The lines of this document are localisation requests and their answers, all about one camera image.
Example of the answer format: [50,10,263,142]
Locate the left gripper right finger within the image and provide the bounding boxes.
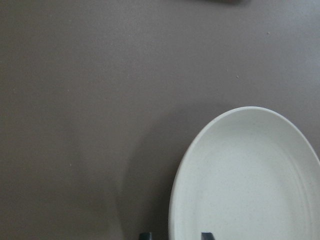
[201,232,215,240]

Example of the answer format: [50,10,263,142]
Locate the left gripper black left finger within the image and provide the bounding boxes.
[139,232,153,240]

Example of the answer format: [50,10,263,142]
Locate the white round plate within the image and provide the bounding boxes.
[168,106,320,240]

